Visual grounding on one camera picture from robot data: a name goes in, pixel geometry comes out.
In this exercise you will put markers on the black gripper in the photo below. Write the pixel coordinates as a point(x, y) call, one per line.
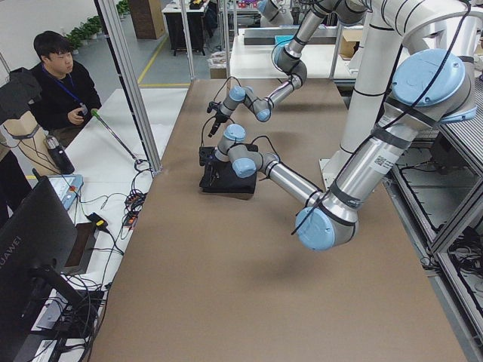
point(213, 166)
point(217, 121)

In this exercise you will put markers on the blue white teach pendant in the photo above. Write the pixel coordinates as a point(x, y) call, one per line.
point(67, 187)

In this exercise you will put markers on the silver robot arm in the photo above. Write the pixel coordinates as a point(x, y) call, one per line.
point(263, 75)
point(325, 221)

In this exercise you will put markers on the left grey usb hub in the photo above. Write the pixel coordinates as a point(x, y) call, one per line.
point(129, 220)

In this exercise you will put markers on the black water bottle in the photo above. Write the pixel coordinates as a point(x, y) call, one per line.
point(58, 155)

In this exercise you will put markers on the aluminium cage frame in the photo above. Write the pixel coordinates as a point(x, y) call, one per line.
point(115, 37)

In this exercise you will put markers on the right grey usb hub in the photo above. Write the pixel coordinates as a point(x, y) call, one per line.
point(134, 202)

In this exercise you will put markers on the black t-shirt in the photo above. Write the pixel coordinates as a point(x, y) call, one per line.
point(220, 178)

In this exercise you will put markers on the black computer monitor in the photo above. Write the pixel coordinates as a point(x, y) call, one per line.
point(35, 245)

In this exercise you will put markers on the grey usb hub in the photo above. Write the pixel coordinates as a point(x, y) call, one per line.
point(134, 202)
point(129, 220)

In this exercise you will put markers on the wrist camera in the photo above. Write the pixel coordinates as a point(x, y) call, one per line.
point(213, 107)
point(206, 155)

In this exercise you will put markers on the grabber reacher tool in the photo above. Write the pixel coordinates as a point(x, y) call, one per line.
point(137, 161)

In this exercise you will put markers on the seated person black jacket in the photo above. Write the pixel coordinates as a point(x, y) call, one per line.
point(68, 95)

